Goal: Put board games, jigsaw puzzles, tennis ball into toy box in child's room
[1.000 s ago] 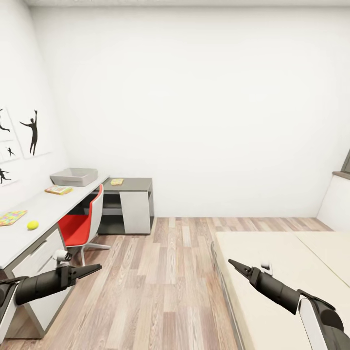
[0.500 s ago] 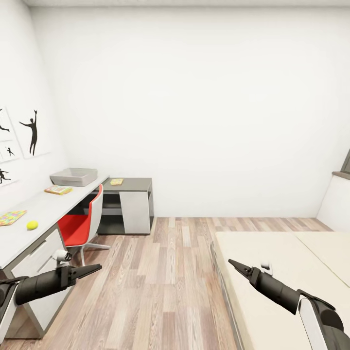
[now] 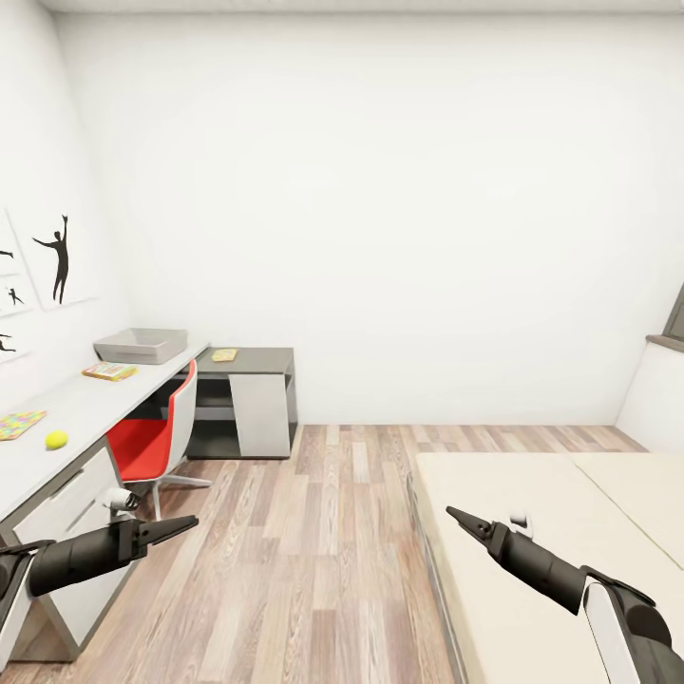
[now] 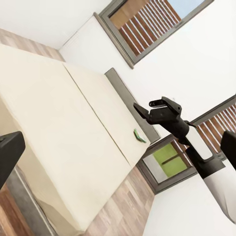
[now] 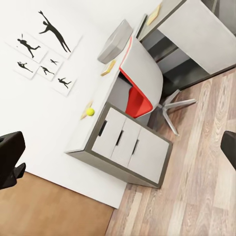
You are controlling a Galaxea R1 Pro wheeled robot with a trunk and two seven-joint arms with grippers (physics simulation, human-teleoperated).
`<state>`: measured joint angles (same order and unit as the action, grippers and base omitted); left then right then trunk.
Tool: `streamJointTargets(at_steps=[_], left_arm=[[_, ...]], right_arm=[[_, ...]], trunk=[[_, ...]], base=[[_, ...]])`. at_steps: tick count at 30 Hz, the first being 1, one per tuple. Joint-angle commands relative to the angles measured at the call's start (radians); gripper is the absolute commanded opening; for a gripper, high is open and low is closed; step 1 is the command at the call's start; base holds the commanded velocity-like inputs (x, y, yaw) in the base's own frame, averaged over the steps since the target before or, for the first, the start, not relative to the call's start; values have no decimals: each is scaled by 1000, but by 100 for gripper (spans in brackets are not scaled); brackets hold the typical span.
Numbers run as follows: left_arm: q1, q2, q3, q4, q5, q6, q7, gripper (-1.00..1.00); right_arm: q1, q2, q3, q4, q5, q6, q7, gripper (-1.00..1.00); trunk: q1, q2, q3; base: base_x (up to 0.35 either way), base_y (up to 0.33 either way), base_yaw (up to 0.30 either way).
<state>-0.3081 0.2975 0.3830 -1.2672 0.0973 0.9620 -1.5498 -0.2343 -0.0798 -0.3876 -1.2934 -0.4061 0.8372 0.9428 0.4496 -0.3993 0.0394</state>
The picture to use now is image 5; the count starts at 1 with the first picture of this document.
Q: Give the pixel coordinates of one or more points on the jigsaw puzzle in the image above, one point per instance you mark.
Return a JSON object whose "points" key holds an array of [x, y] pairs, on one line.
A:
{"points": [[85, 110], [153, 15]]}

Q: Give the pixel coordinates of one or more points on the tennis ball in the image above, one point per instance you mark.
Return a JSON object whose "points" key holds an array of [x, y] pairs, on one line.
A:
{"points": [[90, 112]]}

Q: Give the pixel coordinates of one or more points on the board game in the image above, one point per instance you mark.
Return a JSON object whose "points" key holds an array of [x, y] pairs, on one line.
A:
{"points": [[107, 69]]}

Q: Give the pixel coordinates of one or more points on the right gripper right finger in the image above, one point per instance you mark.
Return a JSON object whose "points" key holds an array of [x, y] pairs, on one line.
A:
{"points": [[228, 146]]}

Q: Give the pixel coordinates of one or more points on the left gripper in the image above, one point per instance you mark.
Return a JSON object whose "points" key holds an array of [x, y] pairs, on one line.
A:
{"points": [[16, 173]]}

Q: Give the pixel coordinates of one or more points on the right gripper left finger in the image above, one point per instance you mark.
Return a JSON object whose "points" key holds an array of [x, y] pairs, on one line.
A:
{"points": [[12, 146]]}

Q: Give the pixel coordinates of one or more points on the swivel chair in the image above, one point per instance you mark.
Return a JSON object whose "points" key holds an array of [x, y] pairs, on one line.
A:
{"points": [[142, 71]]}

